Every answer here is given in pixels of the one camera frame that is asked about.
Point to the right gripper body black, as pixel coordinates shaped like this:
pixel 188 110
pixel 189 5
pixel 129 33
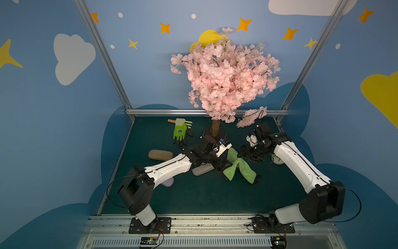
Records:
pixel 252 151

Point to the green black work glove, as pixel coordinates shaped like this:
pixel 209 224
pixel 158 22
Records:
pixel 182 130

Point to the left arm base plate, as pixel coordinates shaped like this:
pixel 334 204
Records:
pixel 162 224

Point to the left aluminium frame post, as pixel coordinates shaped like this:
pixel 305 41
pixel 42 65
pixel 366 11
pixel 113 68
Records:
pixel 85 13

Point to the brown tree base plate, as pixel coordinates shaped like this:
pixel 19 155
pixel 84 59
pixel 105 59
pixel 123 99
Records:
pixel 220 135

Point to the left controller board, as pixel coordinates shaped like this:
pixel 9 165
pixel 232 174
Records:
pixel 148 241

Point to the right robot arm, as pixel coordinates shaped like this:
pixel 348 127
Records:
pixel 324 199

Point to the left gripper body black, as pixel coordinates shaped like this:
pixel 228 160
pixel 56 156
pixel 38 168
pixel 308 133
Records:
pixel 220 160

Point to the pink cherry blossom tree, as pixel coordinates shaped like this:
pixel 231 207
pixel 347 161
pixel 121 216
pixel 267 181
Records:
pixel 224 76

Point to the controller board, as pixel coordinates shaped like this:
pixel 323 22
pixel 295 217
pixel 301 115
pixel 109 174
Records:
pixel 278 242
pixel 148 241

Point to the aluminium frame post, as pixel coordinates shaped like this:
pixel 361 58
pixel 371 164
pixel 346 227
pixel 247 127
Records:
pixel 85 13
pixel 326 33

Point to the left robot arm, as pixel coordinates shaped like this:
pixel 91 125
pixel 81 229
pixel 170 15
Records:
pixel 138 186

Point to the grey eyeglass case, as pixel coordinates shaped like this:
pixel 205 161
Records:
pixel 202 169

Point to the green grey microfiber cloth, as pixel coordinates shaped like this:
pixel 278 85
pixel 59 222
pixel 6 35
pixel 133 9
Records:
pixel 238 163

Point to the back aluminium frame bar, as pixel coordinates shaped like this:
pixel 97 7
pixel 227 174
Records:
pixel 152 112

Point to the right aluminium frame post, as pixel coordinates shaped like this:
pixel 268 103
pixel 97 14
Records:
pixel 326 33

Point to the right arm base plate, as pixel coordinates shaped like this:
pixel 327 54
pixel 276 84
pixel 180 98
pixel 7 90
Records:
pixel 262 224

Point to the small pink flower pot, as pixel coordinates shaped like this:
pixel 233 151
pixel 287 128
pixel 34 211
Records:
pixel 276 160

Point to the purple eyeglass case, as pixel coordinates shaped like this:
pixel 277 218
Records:
pixel 168 183

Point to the right controller board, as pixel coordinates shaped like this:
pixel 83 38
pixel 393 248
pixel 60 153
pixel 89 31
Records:
pixel 278 242

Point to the tan eyeglass case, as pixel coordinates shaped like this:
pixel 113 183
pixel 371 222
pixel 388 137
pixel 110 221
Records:
pixel 161 155

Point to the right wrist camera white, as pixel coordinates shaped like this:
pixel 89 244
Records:
pixel 252 139

